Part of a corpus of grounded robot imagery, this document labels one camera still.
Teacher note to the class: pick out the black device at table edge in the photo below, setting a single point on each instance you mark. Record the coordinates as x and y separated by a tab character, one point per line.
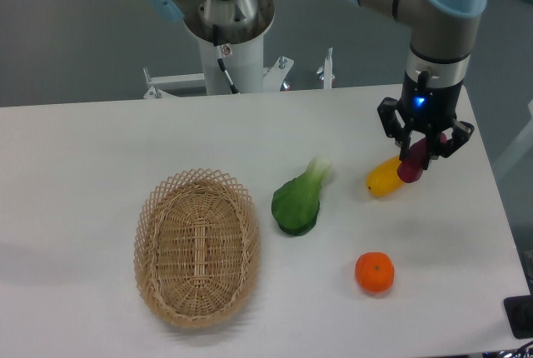
519	314

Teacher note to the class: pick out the woven wicker basket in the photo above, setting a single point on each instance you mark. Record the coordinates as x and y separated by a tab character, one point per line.
197	249

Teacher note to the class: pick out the purple sweet potato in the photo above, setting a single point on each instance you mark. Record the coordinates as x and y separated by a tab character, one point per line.
412	167

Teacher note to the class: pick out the yellow mango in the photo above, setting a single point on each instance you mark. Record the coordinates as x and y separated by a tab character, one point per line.
383	179

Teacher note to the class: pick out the green bok choy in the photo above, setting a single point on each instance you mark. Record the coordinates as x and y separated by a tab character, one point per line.
296	204

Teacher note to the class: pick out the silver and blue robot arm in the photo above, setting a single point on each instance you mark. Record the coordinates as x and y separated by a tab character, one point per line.
443	32

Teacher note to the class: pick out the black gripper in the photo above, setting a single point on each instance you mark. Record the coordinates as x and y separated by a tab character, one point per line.
416	110

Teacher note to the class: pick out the orange tangerine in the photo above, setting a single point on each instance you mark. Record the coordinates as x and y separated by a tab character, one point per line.
374	272

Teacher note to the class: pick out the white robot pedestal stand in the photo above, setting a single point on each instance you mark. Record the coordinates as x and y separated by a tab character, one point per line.
227	69

